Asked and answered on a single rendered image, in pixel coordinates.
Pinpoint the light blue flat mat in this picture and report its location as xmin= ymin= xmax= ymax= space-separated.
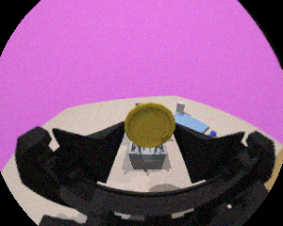
xmin=173 ymin=112 xmax=209 ymax=133

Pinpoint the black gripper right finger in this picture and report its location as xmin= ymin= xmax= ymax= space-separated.
xmin=173 ymin=122 xmax=244 ymax=184

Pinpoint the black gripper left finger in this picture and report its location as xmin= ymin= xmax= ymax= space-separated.
xmin=52 ymin=121 xmax=125 ymax=184

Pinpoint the white cylinder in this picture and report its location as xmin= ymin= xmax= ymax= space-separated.
xmin=175 ymin=102 xmax=185 ymax=113

